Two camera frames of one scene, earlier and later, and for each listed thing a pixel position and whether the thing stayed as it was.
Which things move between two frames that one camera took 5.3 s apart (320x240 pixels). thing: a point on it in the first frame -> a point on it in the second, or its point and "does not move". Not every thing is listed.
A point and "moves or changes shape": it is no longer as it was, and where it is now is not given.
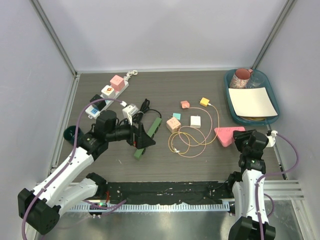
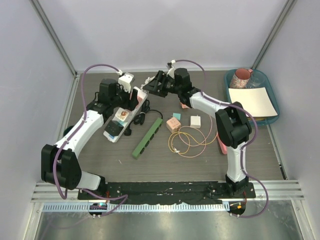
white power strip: [91, 112] moves or changes shape
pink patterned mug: [240, 78] does not move
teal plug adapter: [177, 115] does not move
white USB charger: [195, 121] does not move
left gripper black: [138, 138] -> [129, 104]
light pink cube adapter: [173, 125] does not move
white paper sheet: [252, 102] does not move
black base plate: [164, 192] does not move
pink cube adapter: [117, 82] -> [139, 99]
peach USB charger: [185, 104] does not move
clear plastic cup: [256, 80] does not move
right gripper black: [239, 136] -> [153, 87]
